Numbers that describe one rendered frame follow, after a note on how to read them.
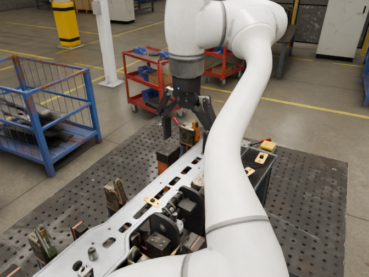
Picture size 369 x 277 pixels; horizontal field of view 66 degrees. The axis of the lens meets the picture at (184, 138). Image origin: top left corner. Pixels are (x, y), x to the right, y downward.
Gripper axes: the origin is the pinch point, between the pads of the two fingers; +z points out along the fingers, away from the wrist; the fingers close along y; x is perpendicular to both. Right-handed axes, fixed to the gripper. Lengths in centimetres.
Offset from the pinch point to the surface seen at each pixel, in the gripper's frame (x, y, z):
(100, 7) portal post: -282, 350, 16
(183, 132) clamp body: -66, 46, 44
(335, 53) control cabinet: -682, 37, 130
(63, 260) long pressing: 30, 33, 46
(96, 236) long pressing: 16, 31, 46
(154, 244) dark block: 13.6, 3.4, 34.3
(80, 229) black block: 17, 40, 47
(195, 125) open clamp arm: -69, 38, 38
